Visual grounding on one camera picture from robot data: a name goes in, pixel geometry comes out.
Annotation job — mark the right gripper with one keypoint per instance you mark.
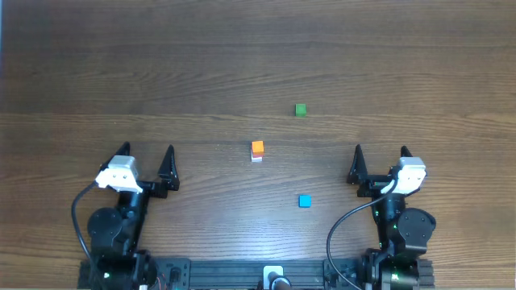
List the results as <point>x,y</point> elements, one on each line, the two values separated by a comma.
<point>373,186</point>

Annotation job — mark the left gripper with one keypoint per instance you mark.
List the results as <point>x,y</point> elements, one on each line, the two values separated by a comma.
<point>155,189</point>

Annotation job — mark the blue cube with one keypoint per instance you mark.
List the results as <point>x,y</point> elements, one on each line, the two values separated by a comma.
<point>305,201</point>

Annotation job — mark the green cube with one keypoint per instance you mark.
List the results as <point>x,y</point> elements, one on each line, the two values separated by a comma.
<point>300,110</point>

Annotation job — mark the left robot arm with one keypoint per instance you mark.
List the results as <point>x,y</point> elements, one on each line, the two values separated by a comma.
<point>109,229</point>

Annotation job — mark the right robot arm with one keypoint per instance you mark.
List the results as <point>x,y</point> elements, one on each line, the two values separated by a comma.
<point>417,229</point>

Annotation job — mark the white cube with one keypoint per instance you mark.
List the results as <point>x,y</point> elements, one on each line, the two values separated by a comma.
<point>256,159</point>

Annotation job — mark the red cube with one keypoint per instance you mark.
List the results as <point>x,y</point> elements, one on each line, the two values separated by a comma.
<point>258,155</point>

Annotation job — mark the orange cube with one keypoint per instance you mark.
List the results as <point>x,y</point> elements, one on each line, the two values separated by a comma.
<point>258,147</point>

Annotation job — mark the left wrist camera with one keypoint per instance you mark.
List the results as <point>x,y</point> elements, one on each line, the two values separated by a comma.
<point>120,175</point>

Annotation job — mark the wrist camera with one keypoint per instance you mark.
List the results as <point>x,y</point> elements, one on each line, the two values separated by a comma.
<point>410,175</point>
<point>120,175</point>

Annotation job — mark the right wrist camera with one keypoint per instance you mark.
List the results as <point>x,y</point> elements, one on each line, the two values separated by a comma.
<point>410,175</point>

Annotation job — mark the mounting rail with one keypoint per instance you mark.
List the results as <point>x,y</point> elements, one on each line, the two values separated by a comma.
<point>234,274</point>

